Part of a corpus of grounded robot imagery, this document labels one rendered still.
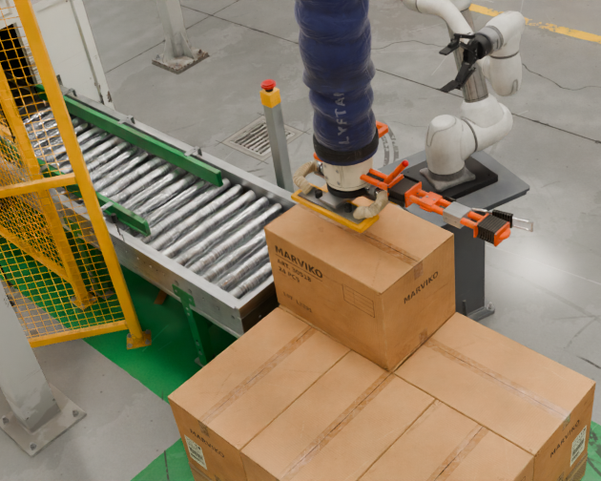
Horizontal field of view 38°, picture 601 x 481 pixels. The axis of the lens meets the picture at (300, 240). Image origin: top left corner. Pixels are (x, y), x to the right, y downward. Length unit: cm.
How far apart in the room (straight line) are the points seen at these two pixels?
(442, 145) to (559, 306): 111
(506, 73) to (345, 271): 88
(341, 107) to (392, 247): 60
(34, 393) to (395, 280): 178
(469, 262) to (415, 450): 122
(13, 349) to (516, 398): 204
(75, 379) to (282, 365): 132
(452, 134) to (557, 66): 261
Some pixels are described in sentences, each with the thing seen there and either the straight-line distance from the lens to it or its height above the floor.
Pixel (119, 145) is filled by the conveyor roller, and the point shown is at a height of 55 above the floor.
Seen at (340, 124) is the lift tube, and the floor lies 147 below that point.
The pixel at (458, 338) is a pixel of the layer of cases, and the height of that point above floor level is 54.
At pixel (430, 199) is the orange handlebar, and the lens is 291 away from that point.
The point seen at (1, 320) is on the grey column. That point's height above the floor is 66.
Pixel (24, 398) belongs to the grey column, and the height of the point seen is 23.
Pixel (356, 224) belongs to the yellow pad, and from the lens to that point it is 303.
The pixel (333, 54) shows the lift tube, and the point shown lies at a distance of 276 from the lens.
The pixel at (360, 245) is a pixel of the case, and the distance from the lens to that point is 322.
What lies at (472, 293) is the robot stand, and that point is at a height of 14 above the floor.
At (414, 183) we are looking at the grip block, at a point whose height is 125.
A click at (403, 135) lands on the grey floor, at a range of 550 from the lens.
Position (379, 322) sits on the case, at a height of 79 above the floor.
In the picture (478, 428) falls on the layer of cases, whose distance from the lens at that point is 314.
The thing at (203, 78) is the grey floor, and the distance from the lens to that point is 645.
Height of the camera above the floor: 301
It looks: 39 degrees down
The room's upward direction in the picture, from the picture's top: 9 degrees counter-clockwise
